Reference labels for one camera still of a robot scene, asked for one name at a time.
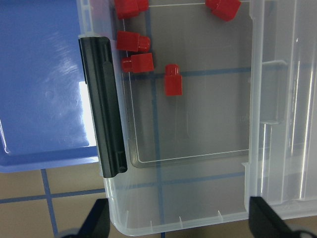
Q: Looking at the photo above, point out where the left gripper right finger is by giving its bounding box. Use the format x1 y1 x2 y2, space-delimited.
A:
249 196 294 238

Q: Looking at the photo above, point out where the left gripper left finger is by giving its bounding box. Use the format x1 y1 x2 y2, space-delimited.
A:
74 198 110 238

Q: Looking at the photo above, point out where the red block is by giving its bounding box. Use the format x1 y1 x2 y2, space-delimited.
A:
116 31 151 53
114 0 149 20
205 0 241 22
164 64 182 96
121 53 154 73

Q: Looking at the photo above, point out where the clear plastic box lid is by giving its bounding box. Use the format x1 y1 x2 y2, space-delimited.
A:
245 0 317 219

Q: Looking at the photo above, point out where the blue plastic tray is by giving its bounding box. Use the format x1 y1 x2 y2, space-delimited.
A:
0 0 98 173

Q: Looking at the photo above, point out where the clear plastic storage box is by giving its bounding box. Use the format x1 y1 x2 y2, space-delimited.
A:
77 0 252 236

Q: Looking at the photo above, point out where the black box latch handle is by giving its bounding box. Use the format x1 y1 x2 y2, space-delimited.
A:
79 37 127 178

